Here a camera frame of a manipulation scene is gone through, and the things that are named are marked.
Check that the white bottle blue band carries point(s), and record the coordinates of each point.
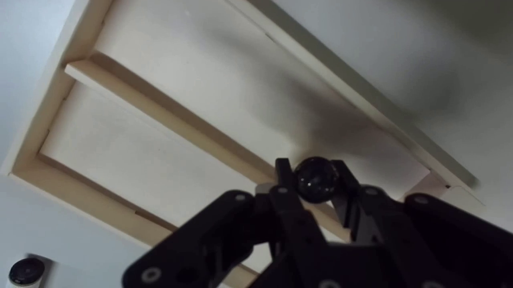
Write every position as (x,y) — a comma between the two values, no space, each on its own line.
(30,273)

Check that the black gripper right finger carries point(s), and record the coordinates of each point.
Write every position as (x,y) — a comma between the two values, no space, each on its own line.
(427,241)

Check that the white bottle green band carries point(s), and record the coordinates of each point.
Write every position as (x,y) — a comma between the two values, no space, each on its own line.
(317,180)

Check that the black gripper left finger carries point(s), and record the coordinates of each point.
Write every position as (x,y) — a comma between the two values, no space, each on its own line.
(205,250)

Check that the wooden two-compartment tray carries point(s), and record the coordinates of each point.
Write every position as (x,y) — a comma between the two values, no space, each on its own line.
(149,109)

